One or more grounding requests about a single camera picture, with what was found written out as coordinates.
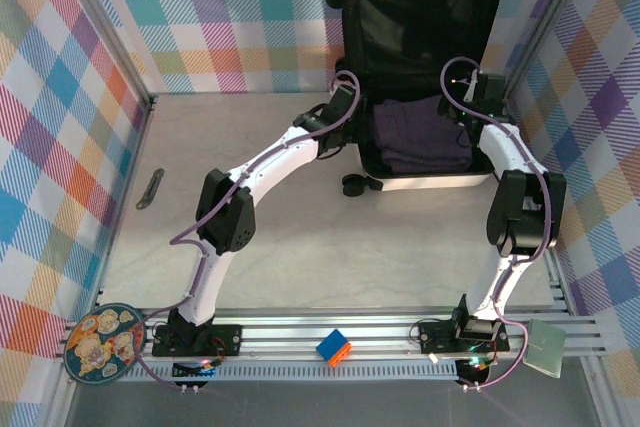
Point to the purple pants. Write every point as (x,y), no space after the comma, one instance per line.
(415,137)

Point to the white hard-shell suitcase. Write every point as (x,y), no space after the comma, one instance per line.
(415,22)

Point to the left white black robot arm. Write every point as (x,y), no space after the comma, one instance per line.
(265,167)

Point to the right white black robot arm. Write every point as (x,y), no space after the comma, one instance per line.
(525,217)

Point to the grey metal strip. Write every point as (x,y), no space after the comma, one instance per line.
(150,189)

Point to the blue orange puzzle cube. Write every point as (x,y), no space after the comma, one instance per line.
(331,347)

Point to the green square pad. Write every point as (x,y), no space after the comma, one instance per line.
(545,347)

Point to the round cartoon bear plate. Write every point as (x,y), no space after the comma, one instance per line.
(100,347)

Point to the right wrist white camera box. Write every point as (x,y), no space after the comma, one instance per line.
(471,89)

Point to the aluminium side rail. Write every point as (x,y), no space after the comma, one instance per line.
(517,147)
(136,147)

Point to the aluminium corner post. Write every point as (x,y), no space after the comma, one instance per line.
(544,22)
(106,22)

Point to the aluminium mounting rail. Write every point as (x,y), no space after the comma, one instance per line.
(290,334)

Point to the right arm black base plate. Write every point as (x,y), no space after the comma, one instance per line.
(435,334)

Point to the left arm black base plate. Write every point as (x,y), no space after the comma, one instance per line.
(230,337)

